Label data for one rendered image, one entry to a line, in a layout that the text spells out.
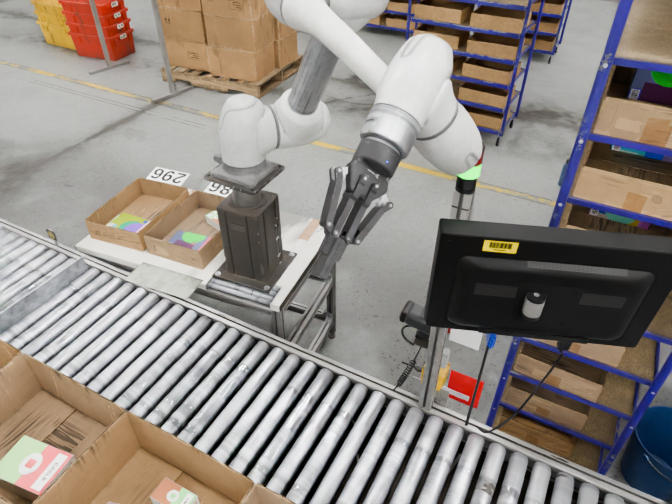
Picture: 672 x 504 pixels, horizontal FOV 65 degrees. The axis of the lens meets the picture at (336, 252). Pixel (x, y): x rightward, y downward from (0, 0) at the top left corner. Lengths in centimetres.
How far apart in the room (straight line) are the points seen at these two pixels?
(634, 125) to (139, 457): 154
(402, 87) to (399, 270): 251
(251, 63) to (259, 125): 383
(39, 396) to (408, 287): 212
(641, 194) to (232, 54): 464
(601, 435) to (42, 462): 191
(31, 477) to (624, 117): 172
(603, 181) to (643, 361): 75
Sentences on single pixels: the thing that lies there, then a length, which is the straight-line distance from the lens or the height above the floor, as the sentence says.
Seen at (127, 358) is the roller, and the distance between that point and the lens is 199.
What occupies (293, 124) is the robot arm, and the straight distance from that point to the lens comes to 182.
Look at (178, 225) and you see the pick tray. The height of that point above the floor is 76.
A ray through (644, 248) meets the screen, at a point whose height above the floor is 154.
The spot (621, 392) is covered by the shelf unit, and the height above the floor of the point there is 54.
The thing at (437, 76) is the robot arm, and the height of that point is 186.
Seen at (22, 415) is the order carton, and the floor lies 89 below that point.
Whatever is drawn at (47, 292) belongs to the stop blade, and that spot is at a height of 76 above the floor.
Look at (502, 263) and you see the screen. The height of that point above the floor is 149.
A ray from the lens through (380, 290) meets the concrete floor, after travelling 318.
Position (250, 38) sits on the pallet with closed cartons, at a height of 57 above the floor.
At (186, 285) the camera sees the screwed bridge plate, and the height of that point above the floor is 75.
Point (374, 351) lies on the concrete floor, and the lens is 285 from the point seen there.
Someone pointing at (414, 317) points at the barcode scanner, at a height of 108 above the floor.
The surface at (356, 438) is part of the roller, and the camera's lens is 167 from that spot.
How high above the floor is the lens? 217
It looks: 39 degrees down
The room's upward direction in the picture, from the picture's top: straight up
